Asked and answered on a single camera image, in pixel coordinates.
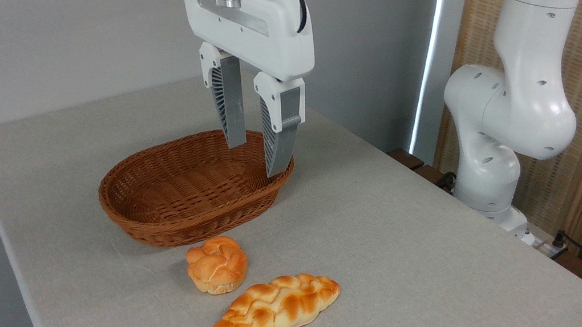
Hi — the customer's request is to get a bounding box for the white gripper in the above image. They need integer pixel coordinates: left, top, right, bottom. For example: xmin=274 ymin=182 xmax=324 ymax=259
xmin=146 ymin=0 xmax=325 ymax=182

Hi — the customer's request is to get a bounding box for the brown wicker basket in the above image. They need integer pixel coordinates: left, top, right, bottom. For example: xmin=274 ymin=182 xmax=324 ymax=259
xmin=91 ymin=110 xmax=299 ymax=265

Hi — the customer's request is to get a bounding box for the black power plug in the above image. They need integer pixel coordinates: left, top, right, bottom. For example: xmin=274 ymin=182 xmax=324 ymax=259
xmin=551 ymin=229 xmax=570 ymax=251

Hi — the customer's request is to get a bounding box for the grey fabric tablecloth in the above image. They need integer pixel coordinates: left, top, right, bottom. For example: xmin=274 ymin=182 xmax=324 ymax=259
xmin=0 ymin=32 xmax=582 ymax=327

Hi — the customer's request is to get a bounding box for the white power strip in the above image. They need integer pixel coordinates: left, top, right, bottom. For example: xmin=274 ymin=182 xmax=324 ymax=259
xmin=528 ymin=233 xmax=566 ymax=261

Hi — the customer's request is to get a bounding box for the long braided bread loaf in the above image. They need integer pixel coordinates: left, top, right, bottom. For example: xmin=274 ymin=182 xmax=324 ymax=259
xmin=211 ymin=260 xmax=343 ymax=327

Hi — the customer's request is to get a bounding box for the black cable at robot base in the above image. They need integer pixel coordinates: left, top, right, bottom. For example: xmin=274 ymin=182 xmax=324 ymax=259
xmin=435 ymin=170 xmax=459 ymax=195

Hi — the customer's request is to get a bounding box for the round knotted bread roll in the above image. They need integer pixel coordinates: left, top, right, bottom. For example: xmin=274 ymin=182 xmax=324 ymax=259
xmin=181 ymin=231 xmax=252 ymax=299

